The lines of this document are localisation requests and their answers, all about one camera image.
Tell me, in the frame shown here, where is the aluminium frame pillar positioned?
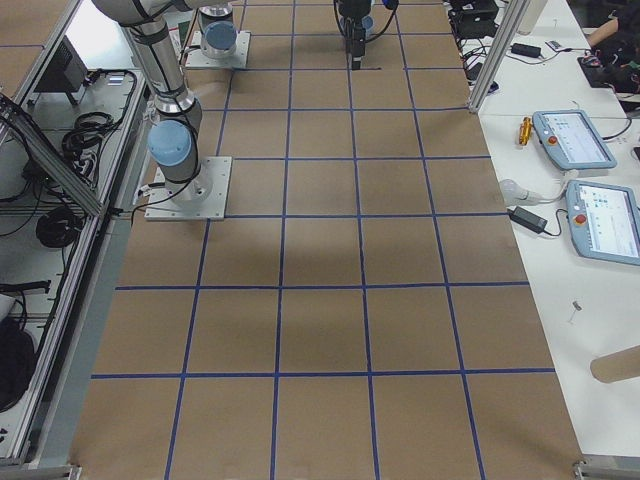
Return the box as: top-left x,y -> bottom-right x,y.
468,0 -> 530,113

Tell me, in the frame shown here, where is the black power adapter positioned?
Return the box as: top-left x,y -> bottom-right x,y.
507,206 -> 547,234

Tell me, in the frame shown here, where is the lower teach pendant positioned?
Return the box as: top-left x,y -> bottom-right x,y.
565,180 -> 639,266

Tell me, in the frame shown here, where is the teach pendant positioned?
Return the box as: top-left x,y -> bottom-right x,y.
532,109 -> 617,171
565,180 -> 639,266

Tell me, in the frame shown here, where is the cardboard tube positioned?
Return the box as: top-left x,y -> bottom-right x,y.
590,346 -> 640,383

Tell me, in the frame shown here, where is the orange brass tool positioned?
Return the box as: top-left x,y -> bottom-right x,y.
518,117 -> 532,146

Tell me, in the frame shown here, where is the coiled black cable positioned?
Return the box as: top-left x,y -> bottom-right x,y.
35,203 -> 84,251

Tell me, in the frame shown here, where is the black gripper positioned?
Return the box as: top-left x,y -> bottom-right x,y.
333,0 -> 399,70

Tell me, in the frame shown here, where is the white light bulb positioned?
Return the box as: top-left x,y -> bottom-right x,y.
499,179 -> 543,206

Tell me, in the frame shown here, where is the upper teach pendant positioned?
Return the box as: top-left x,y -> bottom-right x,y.
532,109 -> 617,171

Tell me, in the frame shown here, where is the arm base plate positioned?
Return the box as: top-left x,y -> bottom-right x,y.
185,31 -> 251,70
144,156 -> 232,221

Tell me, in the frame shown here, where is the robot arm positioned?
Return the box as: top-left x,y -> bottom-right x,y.
198,1 -> 399,70
94,1 -> 211,203

